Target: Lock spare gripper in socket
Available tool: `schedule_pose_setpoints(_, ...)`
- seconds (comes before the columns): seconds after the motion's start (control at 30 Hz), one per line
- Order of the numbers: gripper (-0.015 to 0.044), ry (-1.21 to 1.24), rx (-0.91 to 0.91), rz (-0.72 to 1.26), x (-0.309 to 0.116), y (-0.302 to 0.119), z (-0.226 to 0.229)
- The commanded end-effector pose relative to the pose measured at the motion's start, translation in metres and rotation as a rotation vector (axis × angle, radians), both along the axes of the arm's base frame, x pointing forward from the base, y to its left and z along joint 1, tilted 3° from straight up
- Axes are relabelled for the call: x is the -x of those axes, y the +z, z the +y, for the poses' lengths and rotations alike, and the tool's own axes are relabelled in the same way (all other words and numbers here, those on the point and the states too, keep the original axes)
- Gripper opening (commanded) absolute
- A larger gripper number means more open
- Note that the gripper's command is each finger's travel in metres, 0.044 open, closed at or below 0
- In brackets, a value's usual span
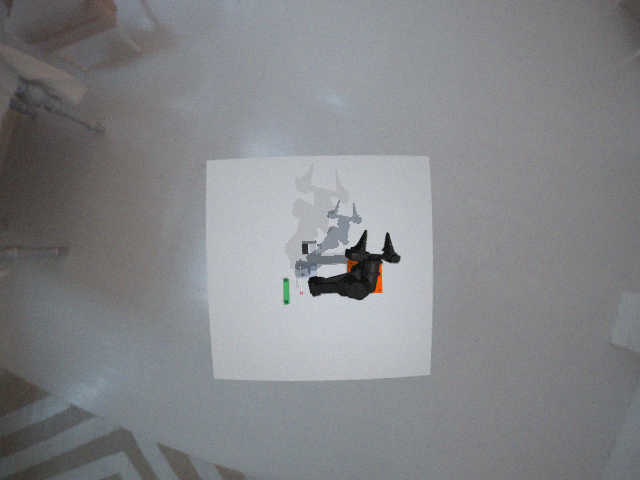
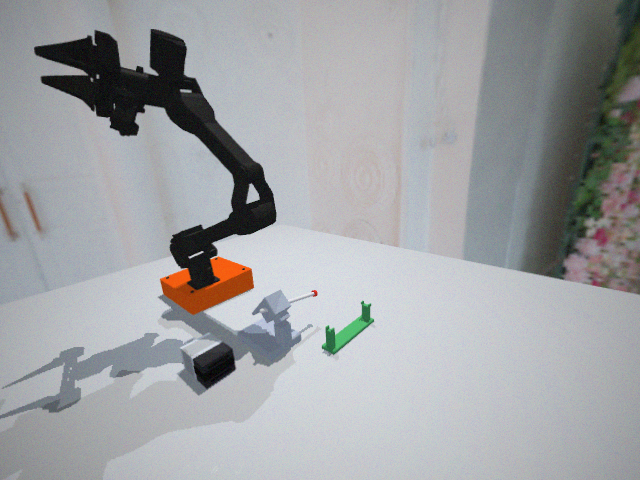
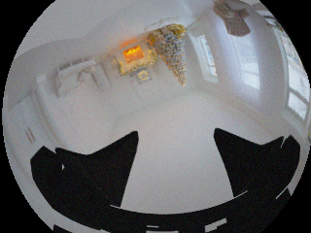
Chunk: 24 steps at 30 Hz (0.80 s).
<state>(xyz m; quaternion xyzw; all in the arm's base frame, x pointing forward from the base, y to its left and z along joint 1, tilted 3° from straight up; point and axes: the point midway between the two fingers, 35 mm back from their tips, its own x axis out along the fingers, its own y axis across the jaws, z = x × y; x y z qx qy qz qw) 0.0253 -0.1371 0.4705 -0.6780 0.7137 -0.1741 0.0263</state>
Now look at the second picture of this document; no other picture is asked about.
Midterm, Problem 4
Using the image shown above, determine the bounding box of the grey pin with red head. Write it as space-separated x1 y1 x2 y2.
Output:
259 290 318 313

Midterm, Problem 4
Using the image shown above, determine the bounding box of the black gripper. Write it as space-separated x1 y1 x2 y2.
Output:
34 30 153 118

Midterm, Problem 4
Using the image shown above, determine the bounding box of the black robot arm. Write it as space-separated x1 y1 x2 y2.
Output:
110 29 277 290

